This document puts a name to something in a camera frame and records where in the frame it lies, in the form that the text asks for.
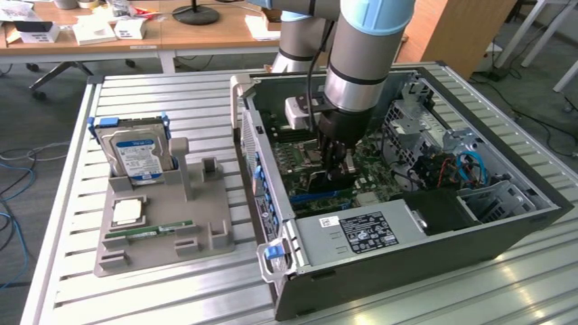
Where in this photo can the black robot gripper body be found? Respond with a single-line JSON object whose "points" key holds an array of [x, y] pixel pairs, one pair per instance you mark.
{"points": [[344, 127]]}

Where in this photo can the graphics card with metal bracket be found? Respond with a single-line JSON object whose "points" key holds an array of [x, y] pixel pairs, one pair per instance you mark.
{"points": [[334, 186]]}

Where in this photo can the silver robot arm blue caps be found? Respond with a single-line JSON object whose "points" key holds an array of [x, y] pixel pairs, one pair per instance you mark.
{"points": [[361, 50]]}

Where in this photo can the CPU socket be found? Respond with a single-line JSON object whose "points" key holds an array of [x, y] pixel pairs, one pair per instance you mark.
{"points": [[310, 154]]}

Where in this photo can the green motherboard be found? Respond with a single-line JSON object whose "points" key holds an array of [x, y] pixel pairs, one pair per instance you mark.
{"points": [[374, 184]]}

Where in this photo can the blue expansion slot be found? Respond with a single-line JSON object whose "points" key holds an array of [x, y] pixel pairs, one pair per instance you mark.
{"points": [[316, 198]]}

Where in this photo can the silver perforated drive cage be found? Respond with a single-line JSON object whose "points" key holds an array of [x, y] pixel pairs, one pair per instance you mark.
{"points": [[416, 145]]}

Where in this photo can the grey power supply unit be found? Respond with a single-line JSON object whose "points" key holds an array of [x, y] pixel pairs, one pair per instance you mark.
{"points": [[316, 243]]}

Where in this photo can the blue case release latch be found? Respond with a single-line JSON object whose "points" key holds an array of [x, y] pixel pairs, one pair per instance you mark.
{"points": [[272, 253]]}

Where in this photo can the white paper booklet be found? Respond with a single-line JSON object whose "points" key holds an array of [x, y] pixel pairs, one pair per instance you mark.
{"points": [[260, 30]]}

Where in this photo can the grey metal disk bay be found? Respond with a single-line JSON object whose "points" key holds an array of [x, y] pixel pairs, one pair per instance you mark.
{"points": [[492, 203]]}

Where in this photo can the brown cardboard box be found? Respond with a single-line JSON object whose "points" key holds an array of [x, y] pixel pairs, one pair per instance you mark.
{"points": [[272, 16]]}

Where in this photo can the black open PC case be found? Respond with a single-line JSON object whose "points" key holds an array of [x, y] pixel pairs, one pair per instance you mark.
{"points": [[406, 281]]}

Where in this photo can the wooden cabinet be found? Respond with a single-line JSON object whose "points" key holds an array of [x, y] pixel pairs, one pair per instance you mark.
{"points": [[470, 40]]}

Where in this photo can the grey plastic parts rack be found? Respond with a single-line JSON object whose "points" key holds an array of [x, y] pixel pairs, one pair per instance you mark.
{"points": [[167, 210]]}

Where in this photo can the hard disk in blue carrier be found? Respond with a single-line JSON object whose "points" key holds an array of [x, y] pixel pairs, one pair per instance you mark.
{"points": [[135, 159]]}

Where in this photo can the black round lamp base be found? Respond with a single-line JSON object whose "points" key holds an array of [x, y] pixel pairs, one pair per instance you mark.
{"points": [[197, 16]]}

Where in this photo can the green RAM stick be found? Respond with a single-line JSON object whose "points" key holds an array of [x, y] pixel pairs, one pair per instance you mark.
{"points": [[145, 231]]}

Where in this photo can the silver CPU chip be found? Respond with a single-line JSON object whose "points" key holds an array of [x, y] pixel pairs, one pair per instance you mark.
{"points": [[126, 211]]}

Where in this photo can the small white labelled box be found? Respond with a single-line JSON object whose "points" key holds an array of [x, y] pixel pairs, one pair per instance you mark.
{"points": [[130, 29]]}

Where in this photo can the open white cardboard box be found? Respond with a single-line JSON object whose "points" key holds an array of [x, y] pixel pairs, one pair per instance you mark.
{"points": [[93, 34]]}

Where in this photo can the black desk leg with casters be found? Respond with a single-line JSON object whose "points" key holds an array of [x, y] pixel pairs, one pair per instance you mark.
{"points": [[59, 74]]}

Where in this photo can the long wooden desk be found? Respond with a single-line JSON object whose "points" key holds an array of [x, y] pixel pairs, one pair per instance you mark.
{"points": [[67, 49]]}

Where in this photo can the grey cup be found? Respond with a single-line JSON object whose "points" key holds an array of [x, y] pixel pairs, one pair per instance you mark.
{"points": [[66, 4]]}

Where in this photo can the white box with black label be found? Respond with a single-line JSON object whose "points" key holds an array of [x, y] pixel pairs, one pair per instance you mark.
{"points": [[41, 36]]}

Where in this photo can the black device on box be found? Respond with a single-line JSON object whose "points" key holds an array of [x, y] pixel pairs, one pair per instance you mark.
{"points": [[34, 26]]}

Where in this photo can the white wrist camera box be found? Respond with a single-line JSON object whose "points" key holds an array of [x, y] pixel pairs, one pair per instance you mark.
{"points": [[298, 116]]}

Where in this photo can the white table frame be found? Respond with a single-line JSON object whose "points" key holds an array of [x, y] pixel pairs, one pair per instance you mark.
{"points": [[520, 35]]}

